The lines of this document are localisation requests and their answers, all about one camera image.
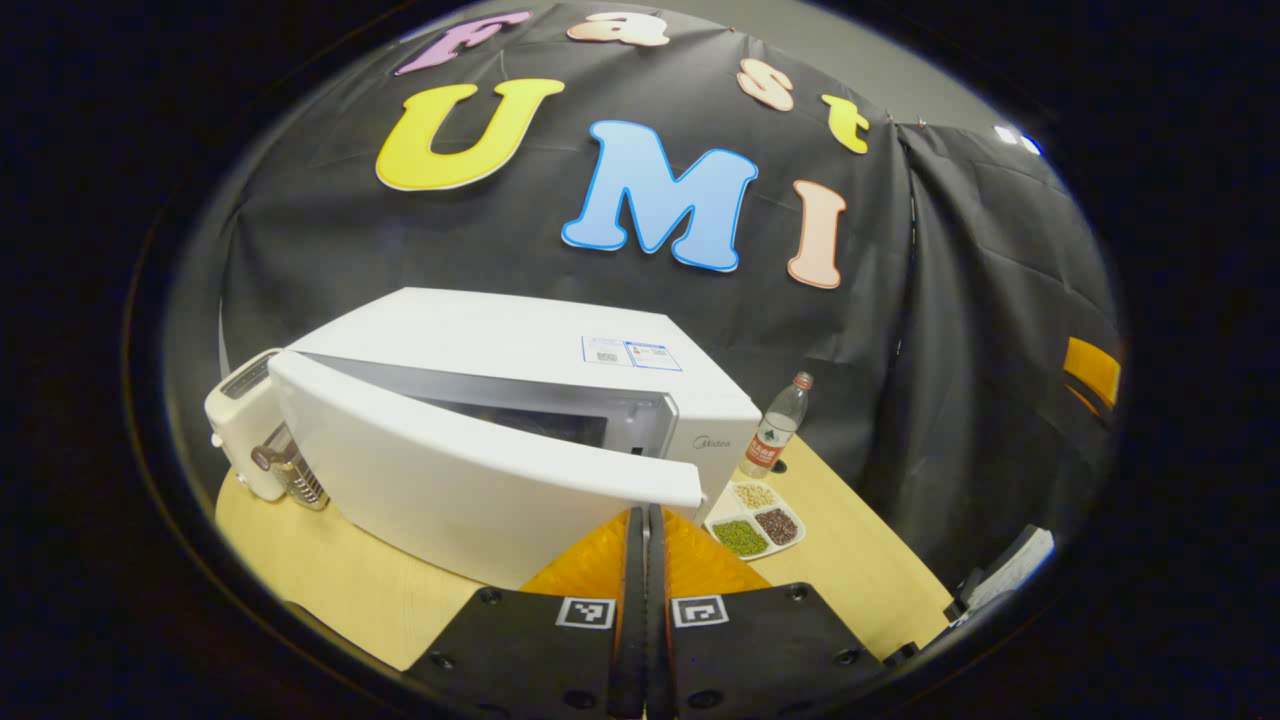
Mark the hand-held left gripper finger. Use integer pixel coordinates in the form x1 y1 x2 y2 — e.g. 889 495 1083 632
405 506 647 720
647 506 890 720

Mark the metal mesh utensil holder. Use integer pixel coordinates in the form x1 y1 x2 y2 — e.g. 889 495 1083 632
250 422 331 512

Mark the clear red-label water bottle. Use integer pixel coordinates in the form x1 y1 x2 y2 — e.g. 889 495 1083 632
738 371 815 479

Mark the white toaster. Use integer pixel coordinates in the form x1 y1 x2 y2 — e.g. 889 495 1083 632
204 348 291 503

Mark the white divided dish of beans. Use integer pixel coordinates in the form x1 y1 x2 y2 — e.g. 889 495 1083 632
703 480 807 562

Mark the white microwave oven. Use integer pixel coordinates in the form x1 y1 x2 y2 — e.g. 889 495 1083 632
268 287 763 591

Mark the black backdrop cloth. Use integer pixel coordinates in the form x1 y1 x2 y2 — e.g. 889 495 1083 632
165 0 1126 591

